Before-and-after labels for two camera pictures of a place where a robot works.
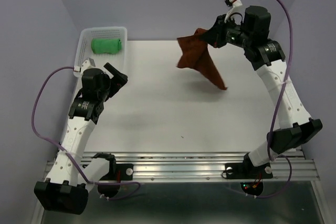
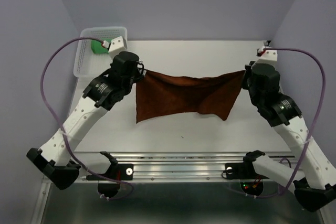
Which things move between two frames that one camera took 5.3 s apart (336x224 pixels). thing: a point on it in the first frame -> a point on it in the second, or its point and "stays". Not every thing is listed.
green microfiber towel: (100, 45) stays
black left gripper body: (104, 92) -> (138, 76)
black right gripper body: (236, 34) -> (247, 81)
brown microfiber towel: (195, 54) -> (158, 94)
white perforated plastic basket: (84, 50) stays
